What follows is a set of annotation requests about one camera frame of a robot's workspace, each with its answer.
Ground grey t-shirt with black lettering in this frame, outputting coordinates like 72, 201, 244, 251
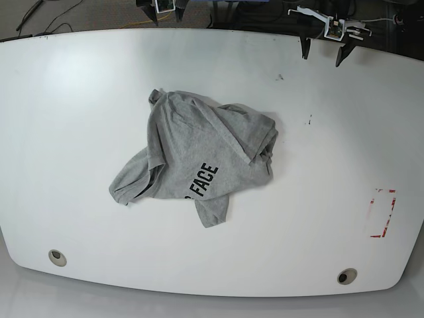
109, 90, 278, 228

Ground left table cable grommet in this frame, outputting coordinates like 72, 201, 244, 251
48, 250, 67, 267

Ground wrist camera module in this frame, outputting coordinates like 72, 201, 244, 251
155, 0, 176, 13
323, 16, 346, 42

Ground table cable grommet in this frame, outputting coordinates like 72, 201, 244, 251
48, 250, 67, 267
337, 268, 358, 286

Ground yellow cable on floor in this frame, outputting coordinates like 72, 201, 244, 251
121, 13, 156, 30

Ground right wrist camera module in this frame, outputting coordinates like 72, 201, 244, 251
155, 0, 176, 13

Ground right table cable grommet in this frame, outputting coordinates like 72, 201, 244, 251
337, 268, 358, 286

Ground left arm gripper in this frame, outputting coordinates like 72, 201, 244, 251
288, 6, 372, 68

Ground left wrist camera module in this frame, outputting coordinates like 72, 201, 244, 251
323, 16, 346, 42

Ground red tape rectangle marking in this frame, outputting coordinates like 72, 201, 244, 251
366, 189, 397, 239

